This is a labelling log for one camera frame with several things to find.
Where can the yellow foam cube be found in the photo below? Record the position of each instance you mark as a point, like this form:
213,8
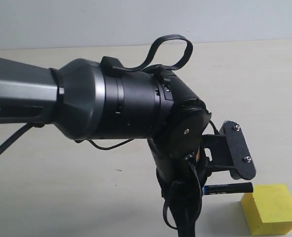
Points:
268,210

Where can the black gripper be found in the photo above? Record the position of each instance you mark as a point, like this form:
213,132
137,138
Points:
181,182

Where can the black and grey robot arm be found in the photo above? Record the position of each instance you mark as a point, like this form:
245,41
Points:
90,101

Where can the black and white whiteboard marker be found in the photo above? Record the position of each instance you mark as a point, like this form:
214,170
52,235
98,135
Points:
234,188

